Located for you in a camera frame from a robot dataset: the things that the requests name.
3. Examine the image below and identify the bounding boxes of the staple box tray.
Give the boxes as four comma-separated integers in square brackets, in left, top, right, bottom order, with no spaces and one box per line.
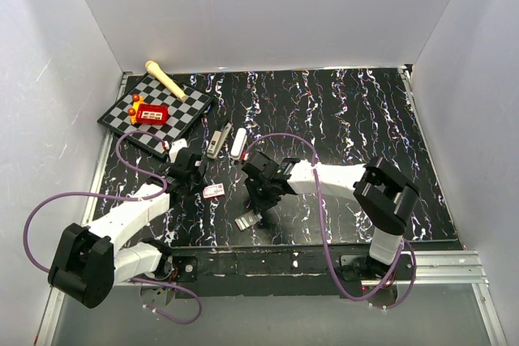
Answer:
[234,211,262,232]

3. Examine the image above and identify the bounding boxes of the red white staple box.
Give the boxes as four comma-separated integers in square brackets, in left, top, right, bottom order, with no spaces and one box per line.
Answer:
[202,183,225,199]

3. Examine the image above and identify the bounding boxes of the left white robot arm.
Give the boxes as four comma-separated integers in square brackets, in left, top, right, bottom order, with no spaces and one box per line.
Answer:
[48,147,205,308]

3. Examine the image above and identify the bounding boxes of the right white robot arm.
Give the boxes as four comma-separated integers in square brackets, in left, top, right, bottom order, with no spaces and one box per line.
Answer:
[242,152,420,280]

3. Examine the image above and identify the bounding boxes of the black white chessboard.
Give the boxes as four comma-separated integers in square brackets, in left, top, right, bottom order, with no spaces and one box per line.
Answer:
[98,74,213,158]

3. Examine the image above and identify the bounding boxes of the red yellow toy bus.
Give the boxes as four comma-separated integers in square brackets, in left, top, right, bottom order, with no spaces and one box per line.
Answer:
[127,94,169,126]

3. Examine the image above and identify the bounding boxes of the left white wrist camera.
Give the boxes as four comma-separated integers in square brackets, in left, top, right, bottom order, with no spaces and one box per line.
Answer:
[168,139,187,163]

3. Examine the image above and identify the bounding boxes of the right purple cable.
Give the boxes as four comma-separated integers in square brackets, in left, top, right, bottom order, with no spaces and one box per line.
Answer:
[242,133,418,309]

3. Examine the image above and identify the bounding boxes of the purple cable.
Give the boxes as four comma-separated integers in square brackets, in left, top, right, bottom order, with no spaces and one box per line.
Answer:
[242,133,418,309]
[23,130,203,325]

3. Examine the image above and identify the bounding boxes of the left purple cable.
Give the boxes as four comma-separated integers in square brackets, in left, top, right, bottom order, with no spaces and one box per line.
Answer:
[23,130,203,325]

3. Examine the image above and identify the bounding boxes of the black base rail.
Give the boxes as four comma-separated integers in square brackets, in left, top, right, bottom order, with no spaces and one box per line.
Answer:
[125,242,418,301]

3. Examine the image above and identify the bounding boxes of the right aluminium frame rail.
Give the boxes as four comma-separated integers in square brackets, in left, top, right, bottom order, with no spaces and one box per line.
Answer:
[360,250,487,284]

